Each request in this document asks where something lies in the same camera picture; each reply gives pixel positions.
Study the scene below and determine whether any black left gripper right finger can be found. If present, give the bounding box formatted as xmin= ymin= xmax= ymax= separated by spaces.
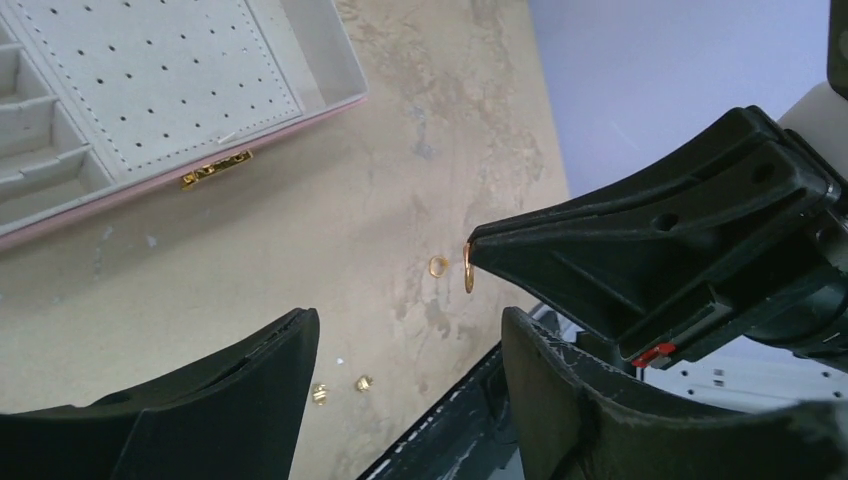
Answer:
xmin=501 ymin=307 xmax=847 ymax=479

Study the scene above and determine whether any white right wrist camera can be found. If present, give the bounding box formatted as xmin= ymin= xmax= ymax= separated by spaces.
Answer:
xmin=776 ymin=0 xmax=848 ymax=180

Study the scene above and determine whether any pink jewelry box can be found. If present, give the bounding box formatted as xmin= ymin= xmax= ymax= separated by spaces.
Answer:
xmin=1 ymin=0 xmax=368 ymax=248

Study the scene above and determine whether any small gold stud earring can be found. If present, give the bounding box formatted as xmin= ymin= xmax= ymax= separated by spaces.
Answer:
xmin=311 ymin=383 xmax=328 ymax=406

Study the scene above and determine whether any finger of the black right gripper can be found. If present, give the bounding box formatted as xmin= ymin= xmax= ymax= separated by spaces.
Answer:
xmin=468 ymin=106 xmax=835 ymax=345
xmin=616 ymin=251 xmax=823 ymax=369

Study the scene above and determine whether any gold hoop earring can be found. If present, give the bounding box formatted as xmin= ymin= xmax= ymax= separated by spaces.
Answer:
xmin=428 ymin=255 xmax=450 ymax=278
xmin=463 ymin=242 xmax=474 ymax=294

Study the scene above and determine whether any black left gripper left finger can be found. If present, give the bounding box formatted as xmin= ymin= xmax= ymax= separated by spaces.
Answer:
xmin=1 ymin=308 xmax=320 ymax=479

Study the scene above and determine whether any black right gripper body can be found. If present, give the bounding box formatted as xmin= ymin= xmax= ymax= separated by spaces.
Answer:
xmin=722 ymin=194 xmax=847 ymax=371

